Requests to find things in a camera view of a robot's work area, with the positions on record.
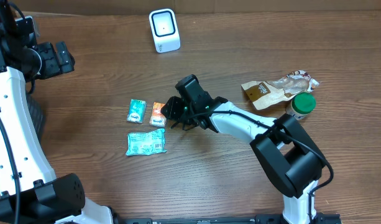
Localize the small orange box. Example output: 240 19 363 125
149 102 167 128

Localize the small teal box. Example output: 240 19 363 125
127 99 147 123

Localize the teal snack packet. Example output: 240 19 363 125
126 128 167 156

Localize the beige snack pouch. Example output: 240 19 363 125
241 70 319 110

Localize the green lid jar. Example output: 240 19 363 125
286 92 316 120

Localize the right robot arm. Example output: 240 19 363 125
161 75 329 223

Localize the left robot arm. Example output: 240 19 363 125
0 1 119 223

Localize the white barcode scanner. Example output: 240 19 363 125
149 8 181 54

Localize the brown cardboard backdrop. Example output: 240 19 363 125
14 0 381 15

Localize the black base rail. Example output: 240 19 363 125
115 213 342 224

